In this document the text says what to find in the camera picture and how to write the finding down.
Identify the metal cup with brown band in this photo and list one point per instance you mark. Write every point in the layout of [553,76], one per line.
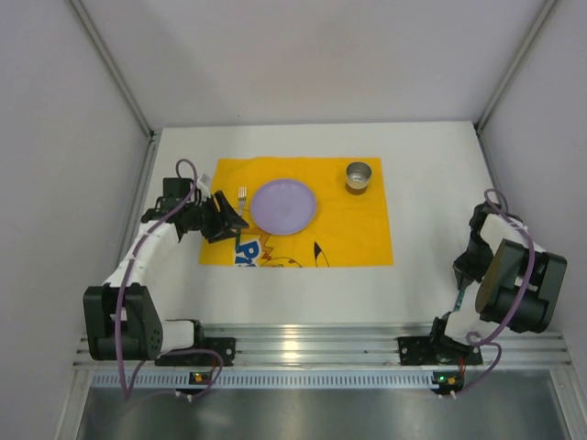
[358,177]

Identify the aluminium rail frame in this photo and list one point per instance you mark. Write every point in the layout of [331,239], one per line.
[344,357]

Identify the yellow cartoon placemat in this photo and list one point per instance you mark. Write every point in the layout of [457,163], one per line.
[348,230]

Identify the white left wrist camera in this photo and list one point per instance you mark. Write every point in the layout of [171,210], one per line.
[204,184]

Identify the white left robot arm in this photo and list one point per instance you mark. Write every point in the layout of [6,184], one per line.
[123,320]

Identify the purple plastic plate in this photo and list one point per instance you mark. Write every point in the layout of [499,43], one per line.
[283,207]

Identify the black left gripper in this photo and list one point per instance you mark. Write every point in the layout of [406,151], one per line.
[215,220]

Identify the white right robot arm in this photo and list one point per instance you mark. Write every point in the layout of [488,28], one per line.
[519,289]

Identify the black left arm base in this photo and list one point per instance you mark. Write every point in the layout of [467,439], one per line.
[202,350]

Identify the spoon with green handle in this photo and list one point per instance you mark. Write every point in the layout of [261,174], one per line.
[460,298]

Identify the fork with green handle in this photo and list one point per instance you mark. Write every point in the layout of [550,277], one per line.
[242,199]

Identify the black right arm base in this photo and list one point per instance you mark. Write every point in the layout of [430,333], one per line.
[436,349]

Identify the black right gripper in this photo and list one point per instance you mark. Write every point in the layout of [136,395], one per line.
[461,273]

